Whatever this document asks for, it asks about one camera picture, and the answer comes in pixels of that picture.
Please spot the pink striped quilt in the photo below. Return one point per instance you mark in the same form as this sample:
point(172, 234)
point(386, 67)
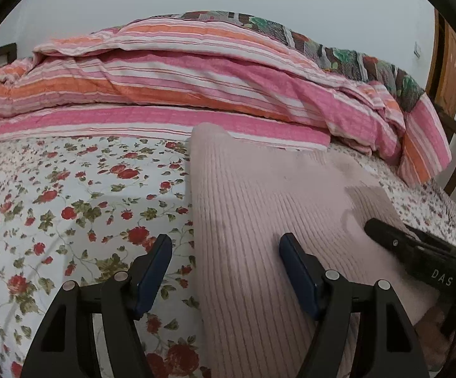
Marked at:
point(180, 82)

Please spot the person's right hand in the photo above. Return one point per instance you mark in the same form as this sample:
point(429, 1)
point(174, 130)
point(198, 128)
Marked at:
point(432, 323)

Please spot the green brown patterned blanket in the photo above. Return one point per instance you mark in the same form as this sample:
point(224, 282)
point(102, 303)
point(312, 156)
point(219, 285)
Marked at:
point(330, 51)

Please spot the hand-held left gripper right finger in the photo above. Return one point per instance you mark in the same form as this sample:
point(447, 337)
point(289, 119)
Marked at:
point(296, 273)

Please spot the wooden door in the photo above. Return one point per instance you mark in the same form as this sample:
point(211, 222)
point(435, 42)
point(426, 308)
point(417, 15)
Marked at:
point(446, 67)

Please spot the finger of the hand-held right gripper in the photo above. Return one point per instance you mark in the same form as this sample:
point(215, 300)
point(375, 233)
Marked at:
point(432, 240)
point(389, 240)

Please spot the floral bed sheet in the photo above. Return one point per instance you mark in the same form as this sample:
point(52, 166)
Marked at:
point(74, 204)

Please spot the pink knit garment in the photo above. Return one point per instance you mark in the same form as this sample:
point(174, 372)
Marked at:
point(259, 212)

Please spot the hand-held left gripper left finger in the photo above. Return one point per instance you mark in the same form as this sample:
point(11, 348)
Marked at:
point(153, 275)

